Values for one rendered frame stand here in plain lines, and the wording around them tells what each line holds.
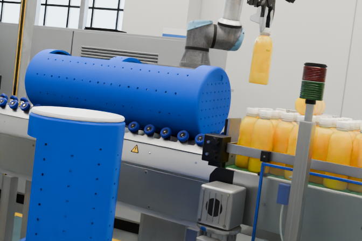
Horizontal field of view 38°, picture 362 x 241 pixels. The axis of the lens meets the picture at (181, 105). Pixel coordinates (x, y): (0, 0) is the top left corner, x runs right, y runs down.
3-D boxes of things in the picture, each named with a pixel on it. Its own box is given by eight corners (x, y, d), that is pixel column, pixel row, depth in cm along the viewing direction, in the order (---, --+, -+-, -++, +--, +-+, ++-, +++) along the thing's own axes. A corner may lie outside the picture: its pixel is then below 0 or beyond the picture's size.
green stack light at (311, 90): (303, 98, 147) (305, 80, 146) (325, 101, 143) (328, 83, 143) (296, 98, 141) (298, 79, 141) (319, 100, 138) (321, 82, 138)
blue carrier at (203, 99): (67, 107, 255) (70, 49, 251) (228, 136, 211) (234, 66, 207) (22, 112, 230) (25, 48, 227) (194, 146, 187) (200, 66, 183)
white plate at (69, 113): (111, 111, 175) (110, 114, 175) (26, 103, 164) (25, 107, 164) (136, 121, 149) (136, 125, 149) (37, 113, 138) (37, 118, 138)
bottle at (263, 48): (244, 82, 190) (251, 31, 189) (260, 84, 193) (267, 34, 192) (255, 83, 183) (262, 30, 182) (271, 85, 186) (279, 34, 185)
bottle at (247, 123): (230, 165, 176) (237, 111, 175) (240, 164, 182) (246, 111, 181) (249, 169, 172) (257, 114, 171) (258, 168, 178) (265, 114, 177)
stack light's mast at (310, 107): (300, 119, 147) (307, 63, 146) (322, 122, 144) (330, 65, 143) (293, 119, 141) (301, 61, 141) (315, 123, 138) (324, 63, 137)
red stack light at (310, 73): (305, 80, 146) (307, 66, 146) (328, 83, 143) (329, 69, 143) (298, 79, 141) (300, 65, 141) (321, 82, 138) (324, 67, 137)
